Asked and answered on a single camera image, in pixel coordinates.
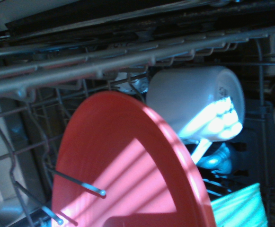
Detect dark grey cutlery basket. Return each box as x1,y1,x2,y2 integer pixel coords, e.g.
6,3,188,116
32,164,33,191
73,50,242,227
227,99,275,192

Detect dark shiny rounded cup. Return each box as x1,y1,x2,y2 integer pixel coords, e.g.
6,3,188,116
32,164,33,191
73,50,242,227
197,143,238,178

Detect green plastic plate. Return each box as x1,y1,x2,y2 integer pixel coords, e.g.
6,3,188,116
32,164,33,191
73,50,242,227
209,183,268,227

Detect white utensil handle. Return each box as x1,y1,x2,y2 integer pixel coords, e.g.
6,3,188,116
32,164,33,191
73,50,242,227
190,139,214,165

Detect dishwasher wire rack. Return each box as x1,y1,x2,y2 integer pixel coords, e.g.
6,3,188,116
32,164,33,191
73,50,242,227
0,24,275,227

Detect red plastic plate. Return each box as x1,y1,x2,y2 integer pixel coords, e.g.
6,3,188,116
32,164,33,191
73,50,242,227
51,91,217,227

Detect dishwasher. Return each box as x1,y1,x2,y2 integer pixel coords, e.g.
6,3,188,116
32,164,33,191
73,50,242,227
0,0,275,57

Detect white ceramic mug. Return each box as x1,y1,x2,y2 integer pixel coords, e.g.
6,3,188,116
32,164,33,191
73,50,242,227
145,65,246,143

